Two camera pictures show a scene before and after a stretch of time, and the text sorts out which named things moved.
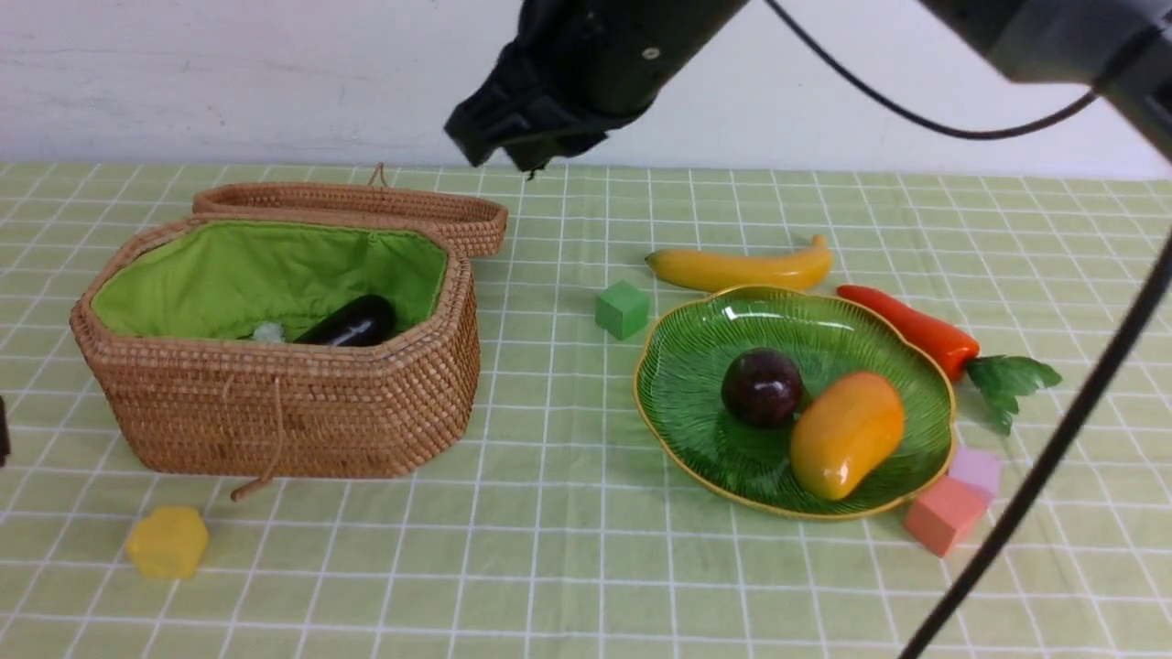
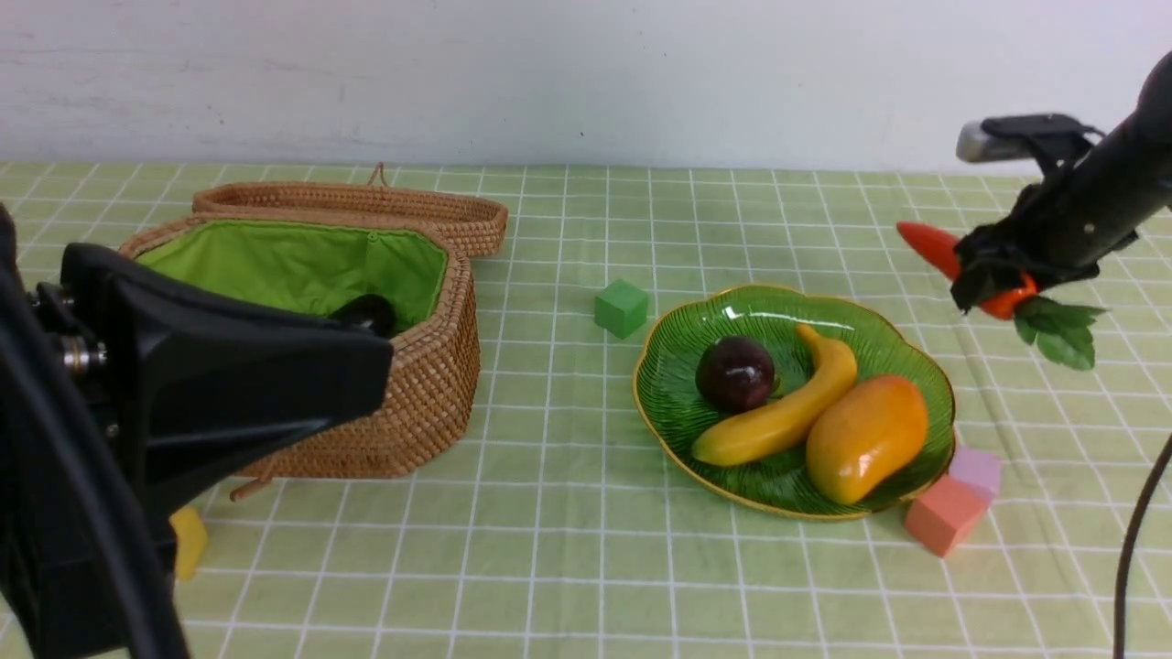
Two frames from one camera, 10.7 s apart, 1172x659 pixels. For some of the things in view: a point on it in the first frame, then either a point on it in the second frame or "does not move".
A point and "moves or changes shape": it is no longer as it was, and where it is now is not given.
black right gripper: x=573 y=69 → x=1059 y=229
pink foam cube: x=942 y=517 does not move
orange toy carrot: x=996 y=381 → x=1062 y=329
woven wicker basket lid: x=477 y=227 does not move
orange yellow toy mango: x=844 y=432 moves or changes shape
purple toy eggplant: x=361 y=321 does not move
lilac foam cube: x=974 y=467 does not move
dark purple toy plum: x=762 y=386 → x=734 y=373
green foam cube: x=622 y=309 does not move
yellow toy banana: x=798 y=268 → x=828 y=382
